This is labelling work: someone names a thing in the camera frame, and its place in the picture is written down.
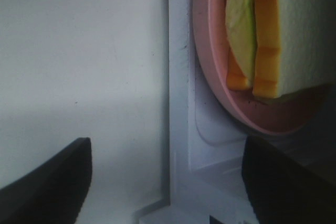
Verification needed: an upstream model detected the white microwave oven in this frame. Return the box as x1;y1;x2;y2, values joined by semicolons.
135;0;336;224

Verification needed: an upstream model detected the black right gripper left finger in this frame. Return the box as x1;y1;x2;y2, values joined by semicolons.
1;137;92;223

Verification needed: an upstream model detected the pink round plate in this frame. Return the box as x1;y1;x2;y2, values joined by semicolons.
192;0;330;135

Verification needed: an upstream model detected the sandwich with lettuce and cheese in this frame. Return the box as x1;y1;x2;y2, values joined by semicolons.
225;0;335;99

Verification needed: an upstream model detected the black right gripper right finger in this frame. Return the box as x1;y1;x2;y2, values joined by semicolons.
241;136;335;223

